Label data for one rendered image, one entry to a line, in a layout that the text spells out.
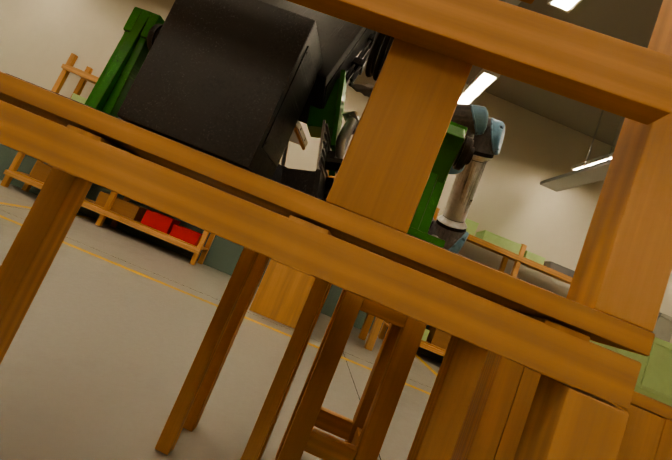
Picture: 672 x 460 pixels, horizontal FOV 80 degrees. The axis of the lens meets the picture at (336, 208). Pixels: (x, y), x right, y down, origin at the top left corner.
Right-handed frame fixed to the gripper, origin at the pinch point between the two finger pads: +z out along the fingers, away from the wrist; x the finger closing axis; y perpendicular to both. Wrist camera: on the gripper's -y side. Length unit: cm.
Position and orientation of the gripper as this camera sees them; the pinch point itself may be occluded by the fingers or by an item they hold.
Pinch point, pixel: (349, 110)
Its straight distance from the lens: 108.9
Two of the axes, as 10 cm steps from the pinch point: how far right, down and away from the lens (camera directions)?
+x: 0.5, -8.0, -5.9
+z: -9.9, -1.2, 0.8
